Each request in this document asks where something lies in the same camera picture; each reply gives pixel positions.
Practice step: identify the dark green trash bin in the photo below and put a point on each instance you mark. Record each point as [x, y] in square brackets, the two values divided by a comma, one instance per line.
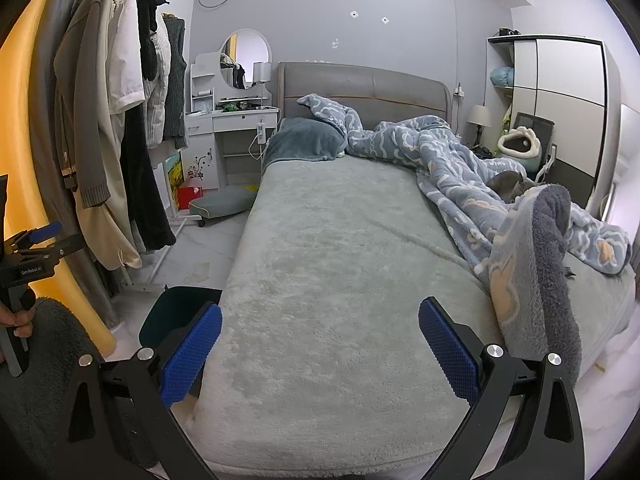
[170, 310]

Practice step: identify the person's left hand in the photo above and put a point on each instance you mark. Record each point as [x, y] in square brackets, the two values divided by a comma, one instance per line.
[19, 329]

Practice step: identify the light blue bundle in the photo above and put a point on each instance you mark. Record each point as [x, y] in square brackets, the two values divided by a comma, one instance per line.
[501, 77]

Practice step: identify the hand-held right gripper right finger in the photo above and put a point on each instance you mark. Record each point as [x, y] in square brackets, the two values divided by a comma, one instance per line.
[450, 355]

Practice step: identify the silver table lamp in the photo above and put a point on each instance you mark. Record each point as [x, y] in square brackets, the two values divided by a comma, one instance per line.
[261, 72]

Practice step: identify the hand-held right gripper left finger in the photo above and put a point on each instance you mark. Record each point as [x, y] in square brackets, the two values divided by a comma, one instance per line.
[192, 360]

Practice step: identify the grey-brown cardigan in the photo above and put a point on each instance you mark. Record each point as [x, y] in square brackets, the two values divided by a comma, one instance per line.
[82, 100]

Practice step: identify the red box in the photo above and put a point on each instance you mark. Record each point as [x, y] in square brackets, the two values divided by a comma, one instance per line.
[190, 197]

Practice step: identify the white clothes rack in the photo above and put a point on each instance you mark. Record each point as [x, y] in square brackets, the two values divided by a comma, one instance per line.
[160, 260]

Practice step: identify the yellow painting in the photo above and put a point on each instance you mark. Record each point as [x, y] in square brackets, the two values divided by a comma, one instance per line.
[174, 180]

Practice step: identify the cream long coat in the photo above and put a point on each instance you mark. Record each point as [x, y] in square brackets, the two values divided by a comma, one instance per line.
[112, 230]

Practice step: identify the grey-blue pillow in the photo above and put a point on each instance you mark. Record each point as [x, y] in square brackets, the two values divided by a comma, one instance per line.
[300, 142]

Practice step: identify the cream and green cat bed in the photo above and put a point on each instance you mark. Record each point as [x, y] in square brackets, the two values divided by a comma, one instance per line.
[532, 152]

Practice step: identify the dark grey knit vest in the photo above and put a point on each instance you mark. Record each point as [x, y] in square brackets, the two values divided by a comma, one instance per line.
[176, 80]

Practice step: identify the white dressing table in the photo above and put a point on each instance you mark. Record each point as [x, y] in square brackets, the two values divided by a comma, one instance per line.
[202, 135]

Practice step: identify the black chair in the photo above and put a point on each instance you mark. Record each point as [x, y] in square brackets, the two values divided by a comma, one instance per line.
[535, 120]

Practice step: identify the beige bedside lamp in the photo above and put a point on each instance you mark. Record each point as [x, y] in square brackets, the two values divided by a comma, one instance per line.
[480, 115]

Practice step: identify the dark grey fleece garment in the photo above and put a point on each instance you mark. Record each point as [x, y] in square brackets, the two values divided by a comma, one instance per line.
[545, 270]

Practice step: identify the person's grey fleece clothing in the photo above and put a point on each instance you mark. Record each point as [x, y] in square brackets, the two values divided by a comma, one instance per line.
[50, 395]

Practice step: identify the white shirt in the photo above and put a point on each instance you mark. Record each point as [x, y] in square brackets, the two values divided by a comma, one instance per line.
[125, 60]

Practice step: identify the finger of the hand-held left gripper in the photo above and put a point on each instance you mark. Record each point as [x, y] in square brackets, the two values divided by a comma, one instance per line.
[45, 231]
[65, 245]

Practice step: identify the grey bed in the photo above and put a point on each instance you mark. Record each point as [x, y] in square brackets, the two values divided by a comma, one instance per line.
[325, 335]

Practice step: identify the round mirror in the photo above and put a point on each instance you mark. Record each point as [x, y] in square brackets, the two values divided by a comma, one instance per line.
[252, 52]

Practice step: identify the black top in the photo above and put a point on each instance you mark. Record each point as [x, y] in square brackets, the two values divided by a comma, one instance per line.
[145, 10]

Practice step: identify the blue cloud-print blanket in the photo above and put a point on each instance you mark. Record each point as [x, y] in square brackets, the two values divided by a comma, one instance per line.
[425, 155]

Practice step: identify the wall socket with charger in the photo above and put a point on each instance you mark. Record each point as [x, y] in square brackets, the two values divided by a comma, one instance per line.
[459, 90]

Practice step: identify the grey cat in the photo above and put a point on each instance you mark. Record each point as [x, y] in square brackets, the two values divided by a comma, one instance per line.
[505, 182]

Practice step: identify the grey cushioned rolling stool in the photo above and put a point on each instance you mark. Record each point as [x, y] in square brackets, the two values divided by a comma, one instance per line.
[220, 202]

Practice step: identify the white padded jacket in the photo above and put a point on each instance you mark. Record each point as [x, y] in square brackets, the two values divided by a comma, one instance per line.
[156, 105]

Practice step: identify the white and black wardrobe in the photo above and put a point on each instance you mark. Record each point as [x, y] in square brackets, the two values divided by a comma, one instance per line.
[570, 75]

